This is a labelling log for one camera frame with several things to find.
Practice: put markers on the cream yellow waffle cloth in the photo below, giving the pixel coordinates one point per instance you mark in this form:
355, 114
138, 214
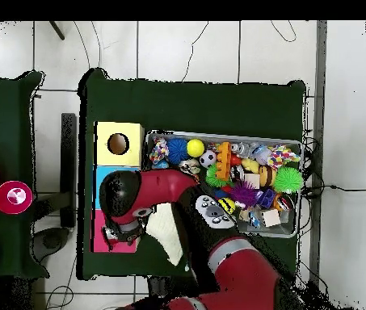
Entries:
166, 232

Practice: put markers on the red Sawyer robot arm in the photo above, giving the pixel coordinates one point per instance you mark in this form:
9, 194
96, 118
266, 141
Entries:
234, 271

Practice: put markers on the wooden box with three holes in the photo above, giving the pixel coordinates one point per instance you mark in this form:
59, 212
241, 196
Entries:
115, 145

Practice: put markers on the clear mesh bin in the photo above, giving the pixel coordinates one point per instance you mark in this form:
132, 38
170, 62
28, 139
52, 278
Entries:
292, 223

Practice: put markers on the blue spiky rubber ball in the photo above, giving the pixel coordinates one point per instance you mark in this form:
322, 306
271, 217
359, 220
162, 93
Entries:
177, 150

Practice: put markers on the small green spiky ball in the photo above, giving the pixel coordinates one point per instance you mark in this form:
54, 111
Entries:
214, 176

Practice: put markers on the yellow smiley ball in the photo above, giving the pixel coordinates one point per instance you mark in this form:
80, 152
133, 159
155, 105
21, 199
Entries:
227, 205

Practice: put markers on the small soccer ball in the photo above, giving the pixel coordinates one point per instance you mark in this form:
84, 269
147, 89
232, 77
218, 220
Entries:
208, 159

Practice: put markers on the pink round toy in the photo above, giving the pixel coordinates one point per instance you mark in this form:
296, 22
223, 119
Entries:
13, 197

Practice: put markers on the purple spiky monster toy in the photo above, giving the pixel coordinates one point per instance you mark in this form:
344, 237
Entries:
243, 192

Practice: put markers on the dark green tablecloth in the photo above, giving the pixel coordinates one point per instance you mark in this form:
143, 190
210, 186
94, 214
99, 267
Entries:
195, 103

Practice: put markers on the green covered side table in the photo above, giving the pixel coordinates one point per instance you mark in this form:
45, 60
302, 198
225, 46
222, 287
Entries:
1, 116

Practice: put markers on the green spiky rubber ball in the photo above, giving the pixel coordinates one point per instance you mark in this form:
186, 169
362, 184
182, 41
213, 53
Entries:
288, 179

